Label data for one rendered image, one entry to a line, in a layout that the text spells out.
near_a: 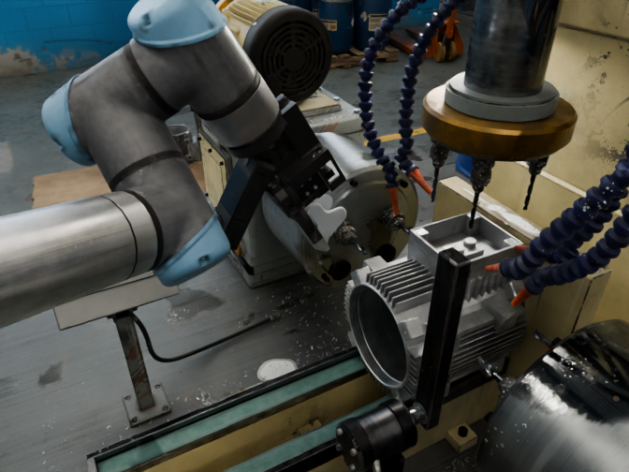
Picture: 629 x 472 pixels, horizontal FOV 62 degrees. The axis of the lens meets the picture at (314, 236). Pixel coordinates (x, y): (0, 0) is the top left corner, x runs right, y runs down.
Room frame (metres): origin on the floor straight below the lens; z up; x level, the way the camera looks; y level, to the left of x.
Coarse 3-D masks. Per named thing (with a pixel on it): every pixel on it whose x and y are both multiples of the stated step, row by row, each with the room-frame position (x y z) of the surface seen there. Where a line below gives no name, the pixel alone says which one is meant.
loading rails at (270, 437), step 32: (352, 352) 0.60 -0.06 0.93; (288, 384) 0.55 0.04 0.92; (320, 384) 0.55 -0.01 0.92; (352, 384) 0.57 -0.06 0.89; (480, 384) 0.56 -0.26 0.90; (192, 416) 0.48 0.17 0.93; (224, 416) 0.49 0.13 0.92; (256, 416) 0.49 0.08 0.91; (288, 416) 0.51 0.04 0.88; (320, 416) 0.54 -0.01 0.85; (352, 416) 0.49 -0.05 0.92; (448, 416) 0.53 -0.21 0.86; (480, 416) 0.57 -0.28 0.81; (128, 448) 0.44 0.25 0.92; (160, 448) 0.44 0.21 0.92; (192, 448) 0.44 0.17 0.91; (224, 448) 0.47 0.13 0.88; (256, 448) 0.49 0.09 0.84; (288, 448) 0.44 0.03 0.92; (320, 448) 0.43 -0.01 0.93; (416, 448) 0.51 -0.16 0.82
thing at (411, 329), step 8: (352, 272) 0.62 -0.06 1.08; (360, 272) 0.60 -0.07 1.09; (368, 272) 0.61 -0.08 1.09; (360, 280) 0.60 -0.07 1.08; (512, 280) 0.59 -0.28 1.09; (520, 280) 0.58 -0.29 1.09; (504, 288) 0.58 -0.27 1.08; (512, 288) 0.57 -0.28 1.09; (520, 288) 0.57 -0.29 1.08; (512, 296) 0.57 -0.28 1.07; (408, 320) 0.50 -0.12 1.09; (416, 320) 0.50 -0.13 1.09; (400, 328) 0.50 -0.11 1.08; (408, 328) 0.49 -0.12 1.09; (416, 328) 0.49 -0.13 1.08; (352, 336) 0.60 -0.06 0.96; (408, 336) 0.49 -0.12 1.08; (416, 336) 0.49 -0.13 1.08; (352, 344) 0.60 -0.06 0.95; (392, 392) 0.50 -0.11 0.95; (400, 392) 0.49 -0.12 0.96; (400, 400) 0.49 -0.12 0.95
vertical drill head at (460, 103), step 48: (480, 0) 0.61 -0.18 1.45; (528, 0) 0.58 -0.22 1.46; (480, 48) 0.60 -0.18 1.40; (528, 48) 0.58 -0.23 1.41; (432, 96) 0.64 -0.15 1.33; (480, 96) 0.58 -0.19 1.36; (528, 96) 0.58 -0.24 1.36; (432, 144) 0.63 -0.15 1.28; (480, 144) 0.54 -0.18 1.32; (528, 144) 0.53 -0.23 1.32; (432, 192) 0.63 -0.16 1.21; (480, 192) 0.56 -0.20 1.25; (528, 192) 0.61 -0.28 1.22
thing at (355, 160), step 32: (352, 160) 0.82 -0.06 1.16; (352, 192) 0.77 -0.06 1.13; (384, 192) 0.80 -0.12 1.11; (416, 192) 0.84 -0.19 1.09; (288, 224) 0.78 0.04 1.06; (352, 224) 0.77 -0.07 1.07; (384, 224) 0.79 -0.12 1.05; (320, 256) 0.74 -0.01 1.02; (352, 256) 0.77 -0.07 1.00; (384, 256) 0.80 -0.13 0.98
